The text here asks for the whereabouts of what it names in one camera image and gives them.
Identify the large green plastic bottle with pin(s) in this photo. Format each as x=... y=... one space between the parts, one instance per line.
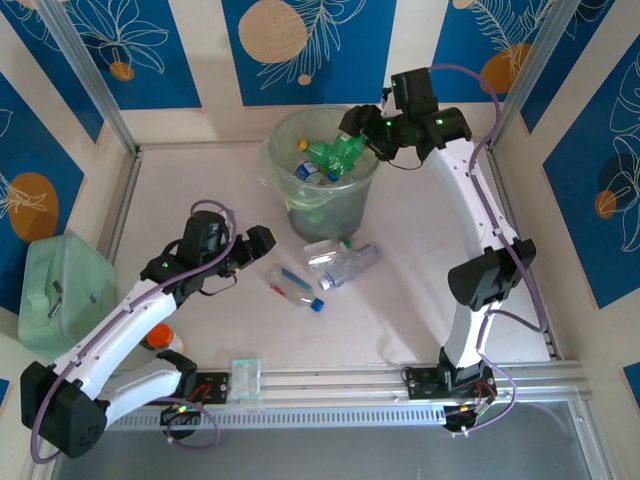
x=350 y=150

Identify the aluminium frame side rail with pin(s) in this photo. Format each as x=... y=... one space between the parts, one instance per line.
x=124 y=200
x=510 y=200

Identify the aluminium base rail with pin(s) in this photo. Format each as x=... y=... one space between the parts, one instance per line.
x=325 y=385

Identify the orange capped pill bottle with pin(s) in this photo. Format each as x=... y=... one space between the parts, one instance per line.
x=161 y=336

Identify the small clear plastic box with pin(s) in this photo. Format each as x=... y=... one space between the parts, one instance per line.
x=246 y=377

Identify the aluminium frame post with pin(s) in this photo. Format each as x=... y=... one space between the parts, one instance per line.
x=542 y=65
x=85 y=65

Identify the flat clear bottle blue cap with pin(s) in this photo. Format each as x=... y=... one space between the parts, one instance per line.
x=292 y=290

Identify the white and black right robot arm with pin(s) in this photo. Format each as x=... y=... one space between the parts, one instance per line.
x=470 y=200

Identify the clear purple tinted bottle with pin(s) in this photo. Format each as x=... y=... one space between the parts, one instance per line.
x=350 y=265

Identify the grey mesh waste bin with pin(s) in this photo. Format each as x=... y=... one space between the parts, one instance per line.
x=325 y=220

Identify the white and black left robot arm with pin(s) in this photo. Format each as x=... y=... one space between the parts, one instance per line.
x=115 y=325

